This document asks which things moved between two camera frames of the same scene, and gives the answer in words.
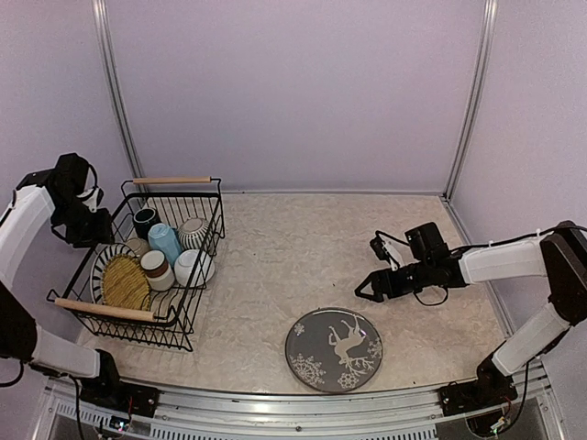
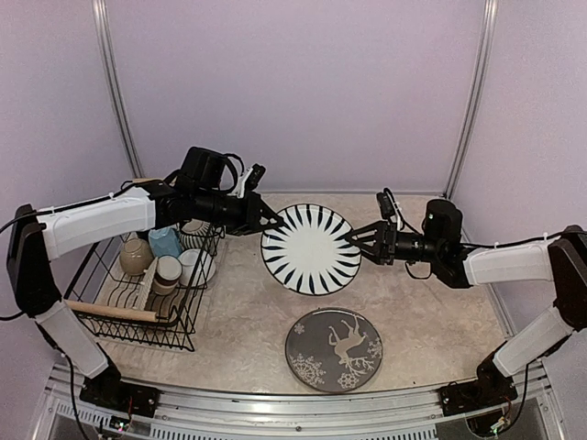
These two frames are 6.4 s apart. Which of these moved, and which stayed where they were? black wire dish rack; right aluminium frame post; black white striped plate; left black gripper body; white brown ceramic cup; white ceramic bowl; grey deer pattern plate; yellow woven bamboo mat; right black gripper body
Moved: black white striped plate; white brown ceramic cup; left black gripper body; yellow woven bamboo mat; right black gripper body
Stayed: grey deer pattern plate; white ceramic bowl; right aluminium frame post; black wire dish rack
